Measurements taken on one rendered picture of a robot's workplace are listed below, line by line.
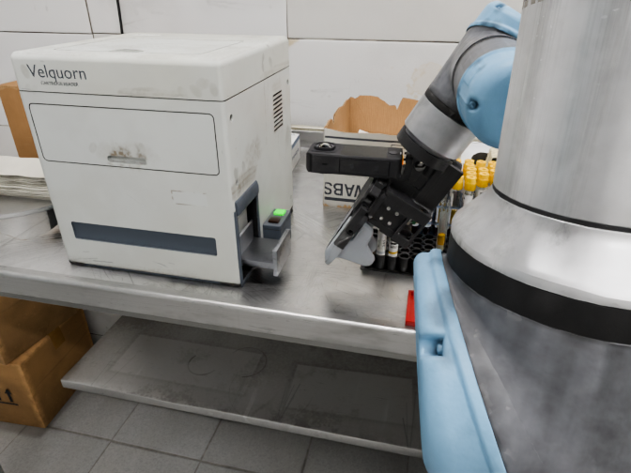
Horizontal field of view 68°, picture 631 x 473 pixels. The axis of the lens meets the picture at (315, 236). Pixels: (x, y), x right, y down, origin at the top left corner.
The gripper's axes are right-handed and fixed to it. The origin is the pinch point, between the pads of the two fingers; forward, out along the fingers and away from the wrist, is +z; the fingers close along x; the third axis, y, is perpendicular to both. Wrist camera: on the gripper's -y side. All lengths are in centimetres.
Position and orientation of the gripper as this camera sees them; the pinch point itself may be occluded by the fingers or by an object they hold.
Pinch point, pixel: (327, 252)
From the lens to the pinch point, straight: 64.2
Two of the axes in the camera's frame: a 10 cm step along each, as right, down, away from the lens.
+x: 2.2, -4.7, 8.6
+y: 8.5, 5.3, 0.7
